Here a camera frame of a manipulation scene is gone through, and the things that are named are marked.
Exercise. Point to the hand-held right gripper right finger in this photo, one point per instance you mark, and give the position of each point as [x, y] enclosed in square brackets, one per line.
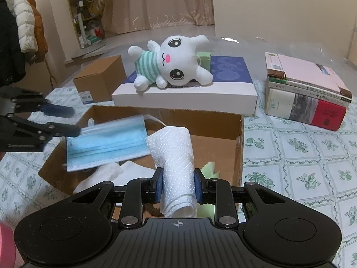
[197, 185]

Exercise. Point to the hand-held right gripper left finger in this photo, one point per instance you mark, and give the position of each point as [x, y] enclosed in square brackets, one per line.
[159, 184]

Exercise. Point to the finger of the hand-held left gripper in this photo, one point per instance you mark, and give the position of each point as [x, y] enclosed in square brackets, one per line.
[60, 111]
[67, 131]

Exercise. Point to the light green cloth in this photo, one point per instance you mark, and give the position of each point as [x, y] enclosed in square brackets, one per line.
[209, 171]

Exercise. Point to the white cloth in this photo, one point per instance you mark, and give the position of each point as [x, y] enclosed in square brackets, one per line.
[136, 173]

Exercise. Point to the white paper towel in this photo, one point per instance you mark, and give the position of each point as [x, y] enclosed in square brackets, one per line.
[175, 156]

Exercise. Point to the cardboard tray box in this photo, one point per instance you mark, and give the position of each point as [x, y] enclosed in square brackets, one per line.
[217, 150]

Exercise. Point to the blue face mask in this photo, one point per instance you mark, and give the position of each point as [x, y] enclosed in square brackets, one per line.
[106, 145]

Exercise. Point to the small closed cardboard box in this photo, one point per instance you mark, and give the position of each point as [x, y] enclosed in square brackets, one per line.
[103, 81]

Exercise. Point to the brown jacket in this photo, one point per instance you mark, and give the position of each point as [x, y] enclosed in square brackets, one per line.
[40, 33]

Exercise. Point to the white flat box blue top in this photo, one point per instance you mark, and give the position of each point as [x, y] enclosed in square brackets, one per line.
[195, 100]

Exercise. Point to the white puffer jacket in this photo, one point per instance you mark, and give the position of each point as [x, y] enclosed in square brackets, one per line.
[25, 22]

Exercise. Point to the floral patterned tablecloth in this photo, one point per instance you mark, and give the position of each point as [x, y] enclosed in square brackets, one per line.
[306, 159]

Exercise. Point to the small green box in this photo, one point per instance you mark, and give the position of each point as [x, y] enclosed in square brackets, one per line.
[205, 61]

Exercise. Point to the pink lidded cup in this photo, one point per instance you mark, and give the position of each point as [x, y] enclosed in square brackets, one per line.
[5, 243]

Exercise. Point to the white plush bunny toy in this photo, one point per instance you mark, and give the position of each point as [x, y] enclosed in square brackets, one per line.
[178, 58]

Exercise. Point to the beige curtain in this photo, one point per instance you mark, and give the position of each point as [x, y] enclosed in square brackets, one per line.
[156, 2]

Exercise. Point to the green spine book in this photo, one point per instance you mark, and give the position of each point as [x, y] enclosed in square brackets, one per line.
[320, 96]

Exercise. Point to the white spine book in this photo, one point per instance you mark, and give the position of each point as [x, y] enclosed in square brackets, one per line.
[320, 90]

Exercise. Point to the pink cover book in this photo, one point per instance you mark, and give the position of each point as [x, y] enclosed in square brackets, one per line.
[304, 71]

